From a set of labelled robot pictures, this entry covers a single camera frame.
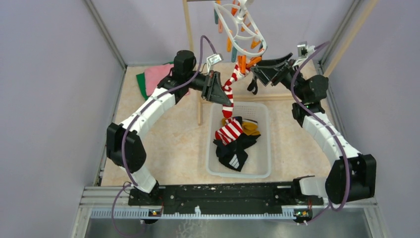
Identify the wooden drying rack frame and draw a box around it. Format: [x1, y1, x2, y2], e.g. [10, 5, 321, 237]
[182, 0, 379, 125]

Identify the pink cloth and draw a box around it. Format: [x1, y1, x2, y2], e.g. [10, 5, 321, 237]
[144, 63, 173, 96]

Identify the white round clip hanger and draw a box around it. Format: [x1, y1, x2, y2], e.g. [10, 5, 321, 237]
[213, 0, 267, 74]

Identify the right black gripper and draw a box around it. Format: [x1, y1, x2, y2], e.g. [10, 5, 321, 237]
[250, 53, 306, 101]

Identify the white plastic basket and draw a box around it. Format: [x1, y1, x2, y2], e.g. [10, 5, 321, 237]
[206, 102, 271, 179]

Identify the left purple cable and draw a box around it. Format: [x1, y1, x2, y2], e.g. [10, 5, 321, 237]
[111, 35, 217, 238]

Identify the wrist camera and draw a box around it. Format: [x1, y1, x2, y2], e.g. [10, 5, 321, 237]
[292, 41, 316, 67]
[206, 53, 223, 74]

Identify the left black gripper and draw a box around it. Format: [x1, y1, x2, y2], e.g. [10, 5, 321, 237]
[185, 70, 231, 106]

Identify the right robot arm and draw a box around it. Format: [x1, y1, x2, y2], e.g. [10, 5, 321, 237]
[251, 54, 376, 205]

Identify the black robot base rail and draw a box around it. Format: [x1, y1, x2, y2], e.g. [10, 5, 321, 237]
[128, 181, 324, 220]

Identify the green cloth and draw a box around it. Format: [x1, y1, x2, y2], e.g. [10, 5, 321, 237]
[136, 61, 173, 100]

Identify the black sock with grey patches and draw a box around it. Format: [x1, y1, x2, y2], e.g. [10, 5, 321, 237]
[218, 150, 248, 172]

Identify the red white striped sock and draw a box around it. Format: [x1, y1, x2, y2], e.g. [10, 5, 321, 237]
[222, 62, 250, 119]

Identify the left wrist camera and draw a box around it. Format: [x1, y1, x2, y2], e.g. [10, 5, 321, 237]
[206, 53, 223, 74]

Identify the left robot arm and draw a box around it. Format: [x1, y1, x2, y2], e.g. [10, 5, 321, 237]
[106, 50, 231, 205]

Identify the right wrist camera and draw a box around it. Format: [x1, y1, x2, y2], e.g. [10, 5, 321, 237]
[292, 41, 316, 67]

